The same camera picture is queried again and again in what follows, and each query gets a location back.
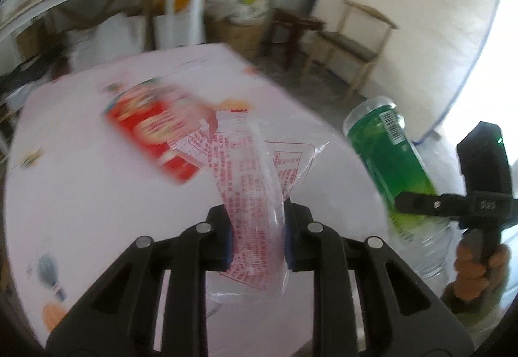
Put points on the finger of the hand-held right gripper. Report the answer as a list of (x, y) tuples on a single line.
[(425, 203)]

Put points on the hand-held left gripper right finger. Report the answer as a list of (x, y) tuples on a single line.
[(327, 260)]

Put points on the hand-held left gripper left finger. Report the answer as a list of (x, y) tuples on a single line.
[(190, 260)]

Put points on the green plastic bottle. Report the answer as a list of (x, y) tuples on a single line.
[(384, 154)]

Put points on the clear red-printed plastic wrapper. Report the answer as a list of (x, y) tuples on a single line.
[(251, 187)]

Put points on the person's right forearm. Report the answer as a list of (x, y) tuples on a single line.
[(469, 314)]

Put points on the person's right hand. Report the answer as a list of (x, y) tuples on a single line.
[(475, 280)]

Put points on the red snack packet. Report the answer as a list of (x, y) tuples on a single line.
[(149, 126)]

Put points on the wooden chair with dark seat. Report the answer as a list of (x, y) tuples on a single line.
[(348, 45)]

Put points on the dark wooden stool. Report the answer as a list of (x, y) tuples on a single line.
[(295, 27)]

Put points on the white box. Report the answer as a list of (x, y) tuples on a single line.
[(174, 31)]

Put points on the brown cardboard box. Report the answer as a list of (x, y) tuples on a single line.
[(238, 35)]

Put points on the white plastic bags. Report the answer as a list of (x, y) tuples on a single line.
[(251, 4)]

